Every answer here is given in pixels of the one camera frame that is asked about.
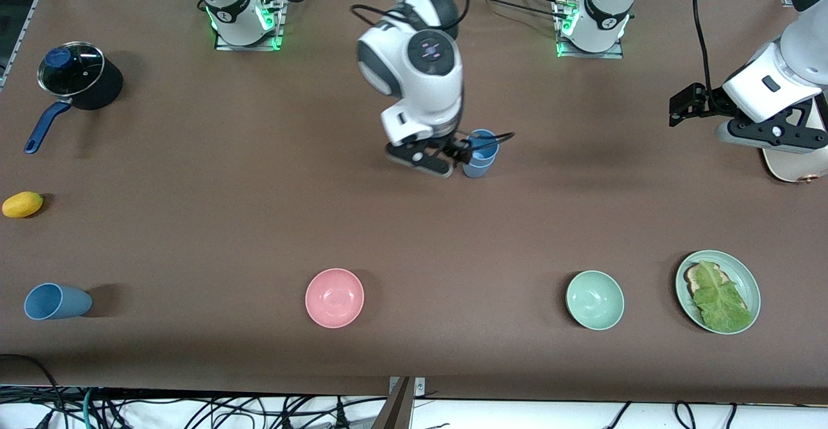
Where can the blue plastic cup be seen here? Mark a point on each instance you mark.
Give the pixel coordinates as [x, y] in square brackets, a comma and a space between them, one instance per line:
[486, 149]
[479, 170]
[65, 303]

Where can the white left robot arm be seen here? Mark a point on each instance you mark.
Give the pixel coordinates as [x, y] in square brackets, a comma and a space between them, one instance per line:
[770, 83]

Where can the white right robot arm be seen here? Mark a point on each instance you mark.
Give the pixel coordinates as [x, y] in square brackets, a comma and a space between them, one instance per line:
[420, 73]

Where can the cream round pan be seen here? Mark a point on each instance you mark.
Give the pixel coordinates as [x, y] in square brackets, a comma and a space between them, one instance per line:
[792, 167]

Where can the pale green plate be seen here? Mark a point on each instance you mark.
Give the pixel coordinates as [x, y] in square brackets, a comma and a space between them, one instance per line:
[744, 280]

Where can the pink bowl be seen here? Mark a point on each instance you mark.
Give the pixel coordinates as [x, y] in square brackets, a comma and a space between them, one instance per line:
[334, 298]

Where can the toasted bread slice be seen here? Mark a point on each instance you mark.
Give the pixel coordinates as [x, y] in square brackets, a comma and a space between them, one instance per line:
[695, 280]

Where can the green lettuce leaf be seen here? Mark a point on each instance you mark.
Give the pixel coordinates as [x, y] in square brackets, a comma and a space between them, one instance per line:
[721, 303]

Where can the pale green bowl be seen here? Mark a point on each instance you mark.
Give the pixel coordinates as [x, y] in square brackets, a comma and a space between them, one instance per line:
[595, 300]

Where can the dark metal bar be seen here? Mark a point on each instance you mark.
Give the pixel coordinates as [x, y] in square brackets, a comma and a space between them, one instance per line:
[396, 413]

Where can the yellow lemon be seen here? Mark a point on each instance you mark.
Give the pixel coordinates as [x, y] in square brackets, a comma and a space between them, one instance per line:
[22, 204]

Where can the metal table bracket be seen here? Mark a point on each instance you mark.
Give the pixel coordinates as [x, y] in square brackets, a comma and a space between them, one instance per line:
[419, 387]

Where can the aluminium profile rail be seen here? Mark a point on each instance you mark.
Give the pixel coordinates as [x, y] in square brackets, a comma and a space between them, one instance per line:
[29, 21]

